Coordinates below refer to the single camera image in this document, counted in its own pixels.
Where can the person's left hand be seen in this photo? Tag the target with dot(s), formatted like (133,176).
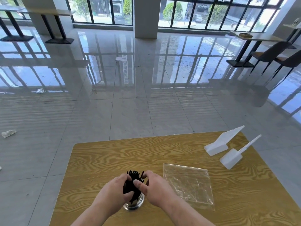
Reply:
(111,195)

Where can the person's right hand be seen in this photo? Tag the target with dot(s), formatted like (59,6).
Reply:
(160,190)

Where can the bunch of black straws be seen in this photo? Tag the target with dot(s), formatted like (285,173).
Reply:
(130,185)

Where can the steel cylindrical holder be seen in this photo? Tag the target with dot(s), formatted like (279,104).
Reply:
(136,204)

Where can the clear plastic bag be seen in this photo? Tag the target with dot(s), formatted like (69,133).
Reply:
(190,183)

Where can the person's right forearm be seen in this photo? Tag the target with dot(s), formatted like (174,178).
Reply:
(188,215)

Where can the person's left forearm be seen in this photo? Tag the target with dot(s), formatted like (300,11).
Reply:
(91,217)

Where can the narrow white plastic stand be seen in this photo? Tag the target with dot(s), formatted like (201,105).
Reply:
(230,158)

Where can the wide white plastic stand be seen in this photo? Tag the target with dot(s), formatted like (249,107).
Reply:
(219,141)

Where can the large crumpled white litter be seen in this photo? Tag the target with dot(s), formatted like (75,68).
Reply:
(9,133)

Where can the crumpled clear wrapper litter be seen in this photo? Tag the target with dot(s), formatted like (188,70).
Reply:
(40,91)

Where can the white paper sheet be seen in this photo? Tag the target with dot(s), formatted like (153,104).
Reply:
(120,59)

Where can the small wooden tray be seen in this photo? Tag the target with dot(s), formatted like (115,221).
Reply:
(245,35)

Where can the dark dining chair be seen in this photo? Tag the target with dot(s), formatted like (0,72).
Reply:
(272,52)
(291,59)

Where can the black framed window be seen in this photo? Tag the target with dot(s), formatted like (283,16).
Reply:
(98,11)
(216,14)
(9,2)

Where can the long table with black legs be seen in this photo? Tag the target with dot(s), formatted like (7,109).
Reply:
(51,12)
(9,8)

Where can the white table sign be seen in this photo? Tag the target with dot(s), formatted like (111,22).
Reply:
(298,25)

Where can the wooden table with black pedestal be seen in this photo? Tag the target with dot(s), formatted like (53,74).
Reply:
(263,37)
(291,26)

